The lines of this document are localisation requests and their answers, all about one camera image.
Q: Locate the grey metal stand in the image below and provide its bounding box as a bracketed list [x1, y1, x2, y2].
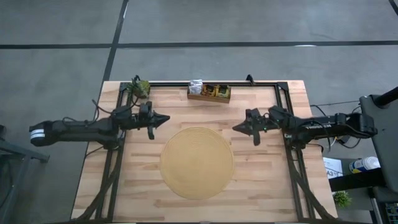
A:
[0, 124, 50, 224]

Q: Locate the small green potted plant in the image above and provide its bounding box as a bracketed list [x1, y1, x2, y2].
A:
[332, 190, 353, 209]

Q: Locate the dark grey cart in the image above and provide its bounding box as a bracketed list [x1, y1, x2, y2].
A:
[359, 94, 398, 194]

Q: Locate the black power cable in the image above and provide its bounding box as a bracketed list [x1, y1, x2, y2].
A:
[310, 100, 361, 108]

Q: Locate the round woven straw placemat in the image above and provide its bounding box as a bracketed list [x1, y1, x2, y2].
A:
[159, 126, 234, 200]

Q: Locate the black pole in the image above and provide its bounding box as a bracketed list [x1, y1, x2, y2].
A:
[373, 86, 398, 108]

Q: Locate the red peach tea packet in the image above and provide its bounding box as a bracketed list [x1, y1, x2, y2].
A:
[201, 83, 218, 96]

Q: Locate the black shelf board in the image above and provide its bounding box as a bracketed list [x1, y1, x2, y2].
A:
[328, 167, 386, 192]

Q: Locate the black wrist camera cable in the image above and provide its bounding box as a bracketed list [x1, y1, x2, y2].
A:
[91, 98, 141, 127]

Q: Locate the wooden three-compartment organiser box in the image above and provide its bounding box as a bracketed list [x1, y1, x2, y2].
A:
[187, 82, 232, 104]

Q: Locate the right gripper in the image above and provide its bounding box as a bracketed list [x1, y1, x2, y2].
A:
[232, 108, 271, 146]

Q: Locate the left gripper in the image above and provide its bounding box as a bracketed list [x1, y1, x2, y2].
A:
[136, 101, 171, 141]

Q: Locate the white plastic bottle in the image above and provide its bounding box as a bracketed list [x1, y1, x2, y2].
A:
[348, 156, 381, 174]

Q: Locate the small potted succulent plant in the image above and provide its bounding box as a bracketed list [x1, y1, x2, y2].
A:
[126, 75, 151, 100]

